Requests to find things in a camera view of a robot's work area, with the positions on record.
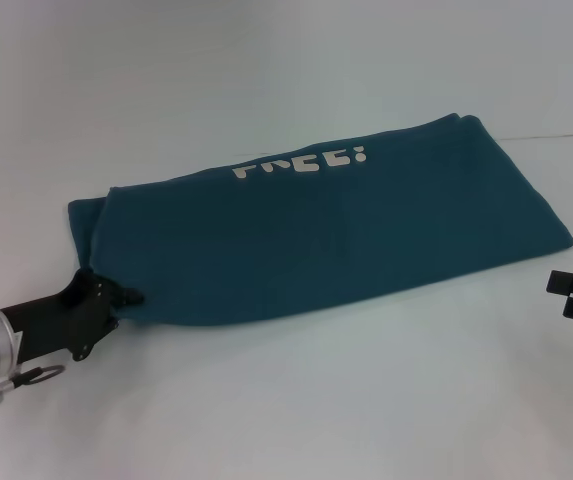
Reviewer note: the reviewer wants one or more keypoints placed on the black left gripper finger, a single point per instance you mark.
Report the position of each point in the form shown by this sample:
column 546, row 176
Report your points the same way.
column 111, row 326
column 128, row 296

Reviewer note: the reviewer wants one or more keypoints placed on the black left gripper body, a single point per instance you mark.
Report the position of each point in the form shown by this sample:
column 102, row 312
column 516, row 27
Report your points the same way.
column 61, row 320

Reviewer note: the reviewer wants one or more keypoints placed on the teal blue shirt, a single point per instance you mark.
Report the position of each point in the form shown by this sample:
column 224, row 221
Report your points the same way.
column 316, row 230

